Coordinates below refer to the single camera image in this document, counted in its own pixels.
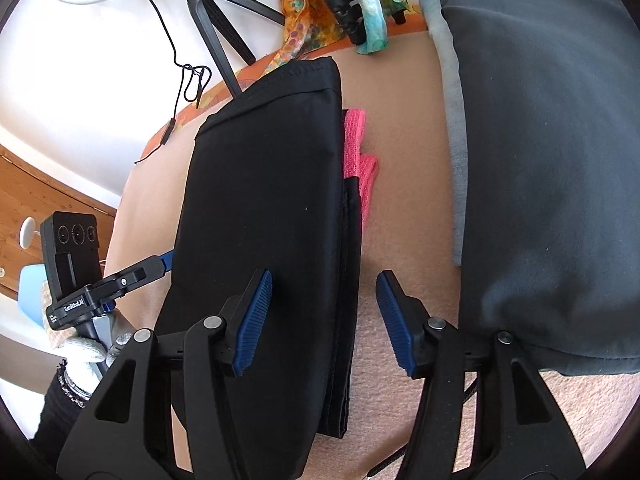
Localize dark grey folded garment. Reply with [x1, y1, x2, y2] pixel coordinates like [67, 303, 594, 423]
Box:
[367, 0, 640, 478]

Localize teal patterned scarf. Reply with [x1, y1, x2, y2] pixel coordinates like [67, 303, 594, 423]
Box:
[345, 0, 411, 56]

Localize silver folded tripod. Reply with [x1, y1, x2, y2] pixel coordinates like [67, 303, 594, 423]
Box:
[300, 0, 406, 46]

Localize light blue folded garment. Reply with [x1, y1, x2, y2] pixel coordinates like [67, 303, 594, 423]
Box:
[419, 0, 468, 267]

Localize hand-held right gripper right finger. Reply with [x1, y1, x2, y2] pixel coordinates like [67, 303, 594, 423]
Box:
[375, 270, 588, 480]

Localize beaded bracelet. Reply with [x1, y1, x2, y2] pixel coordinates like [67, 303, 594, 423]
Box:
[56, 362, 91, 402]

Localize orange patterned scarf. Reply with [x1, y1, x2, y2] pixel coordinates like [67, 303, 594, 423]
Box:
[270, 0, 361, 63]

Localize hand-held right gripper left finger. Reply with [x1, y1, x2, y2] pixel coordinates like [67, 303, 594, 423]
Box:
[56, 268, 273, 480]

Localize black pants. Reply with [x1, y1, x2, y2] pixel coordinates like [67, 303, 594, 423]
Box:
[165, 56, 382, 480]

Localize person's left hand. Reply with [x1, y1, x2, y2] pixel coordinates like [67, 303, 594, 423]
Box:
[50, 327, 136, 393]

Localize black tripod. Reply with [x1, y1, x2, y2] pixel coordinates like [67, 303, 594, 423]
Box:
[167, 0, 286, 98]

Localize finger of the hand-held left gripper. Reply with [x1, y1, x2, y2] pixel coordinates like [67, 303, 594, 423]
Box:
[121, 253, 175, 289]

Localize white clip desk lamp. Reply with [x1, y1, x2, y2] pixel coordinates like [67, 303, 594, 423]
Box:
[19, 216, 38, 250]

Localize black ring light cable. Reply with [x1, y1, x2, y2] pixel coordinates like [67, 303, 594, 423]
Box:
[132, 0, 211, 166]

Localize light blue plastic item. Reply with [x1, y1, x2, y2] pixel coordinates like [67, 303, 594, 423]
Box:
[20, 264, 48, 331]

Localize person's left forearm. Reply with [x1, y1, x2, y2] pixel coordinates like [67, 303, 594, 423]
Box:
[32, 360, 93, 461]

